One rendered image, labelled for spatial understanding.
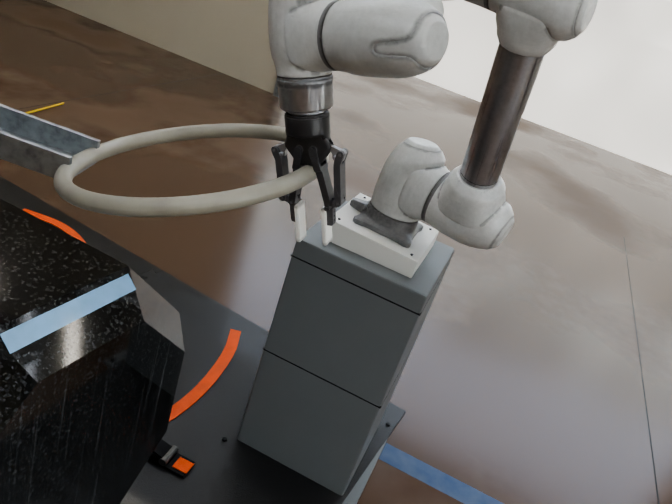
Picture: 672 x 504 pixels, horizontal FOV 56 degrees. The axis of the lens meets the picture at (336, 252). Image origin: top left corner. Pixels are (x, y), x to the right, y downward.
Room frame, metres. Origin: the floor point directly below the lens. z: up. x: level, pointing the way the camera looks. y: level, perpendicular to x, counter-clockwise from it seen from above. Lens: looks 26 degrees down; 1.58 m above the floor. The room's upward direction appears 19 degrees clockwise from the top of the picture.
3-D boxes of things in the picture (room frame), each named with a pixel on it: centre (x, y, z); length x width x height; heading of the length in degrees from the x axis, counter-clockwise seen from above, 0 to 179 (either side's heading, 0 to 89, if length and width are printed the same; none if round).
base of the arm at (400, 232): (1.75, -0.10, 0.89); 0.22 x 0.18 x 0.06; 77
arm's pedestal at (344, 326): (1.74, -0.12, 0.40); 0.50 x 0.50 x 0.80; 77
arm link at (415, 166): (1.74, -0.14, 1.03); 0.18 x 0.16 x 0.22; 64
